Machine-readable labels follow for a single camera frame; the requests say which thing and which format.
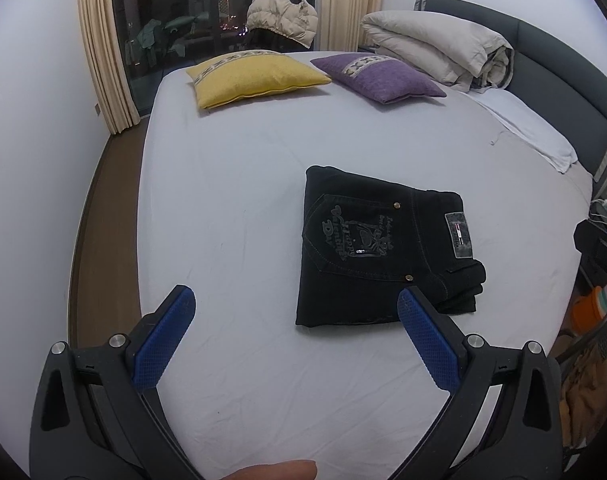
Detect black nightstand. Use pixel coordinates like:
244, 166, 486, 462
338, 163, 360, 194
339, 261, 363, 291
573, 220, 607, 281

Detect white bed pillow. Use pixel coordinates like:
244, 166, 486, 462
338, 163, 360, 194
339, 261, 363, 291
471, 89, 578, 175

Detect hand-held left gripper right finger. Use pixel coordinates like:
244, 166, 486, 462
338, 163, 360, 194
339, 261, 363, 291
397, 287, 564, 480

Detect brown cloth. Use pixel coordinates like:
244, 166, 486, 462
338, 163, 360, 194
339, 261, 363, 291
561, 355, 607, 456

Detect person's left hand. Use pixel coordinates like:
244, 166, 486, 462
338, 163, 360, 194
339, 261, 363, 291
218, 460, 318, 480

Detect purple pillow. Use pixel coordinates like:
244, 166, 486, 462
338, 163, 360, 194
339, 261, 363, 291
310, 52, 448, 106

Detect beige curtain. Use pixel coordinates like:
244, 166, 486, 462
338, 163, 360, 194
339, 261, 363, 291
76, 0, 140, 135
316, 0, 387, 53

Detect orange container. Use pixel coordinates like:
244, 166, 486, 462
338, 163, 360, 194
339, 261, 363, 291
571, 292, 607, 333

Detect yellow pillow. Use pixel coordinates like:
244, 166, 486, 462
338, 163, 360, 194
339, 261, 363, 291
186, 50, 333, 111

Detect black denim pants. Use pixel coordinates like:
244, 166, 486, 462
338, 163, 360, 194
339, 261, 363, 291
296, 165, 487, 327

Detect bed with white sheet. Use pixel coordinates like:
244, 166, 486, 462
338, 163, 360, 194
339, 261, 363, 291
136, 50, 594, 480

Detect dark glass window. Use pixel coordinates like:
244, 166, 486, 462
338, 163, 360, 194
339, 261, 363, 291
110, 0, 317, 118

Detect grey bed headboard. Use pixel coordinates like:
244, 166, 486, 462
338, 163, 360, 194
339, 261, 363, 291
414, 0, 607, 183

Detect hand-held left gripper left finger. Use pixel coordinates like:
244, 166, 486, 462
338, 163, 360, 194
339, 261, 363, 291
29, 285, 204, 480

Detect folded beige duvet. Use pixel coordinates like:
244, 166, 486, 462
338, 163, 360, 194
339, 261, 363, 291
361, 10, 514, 93

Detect beige puffer jacket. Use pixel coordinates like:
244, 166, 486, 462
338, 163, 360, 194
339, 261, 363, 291
246, 0, 319, 53

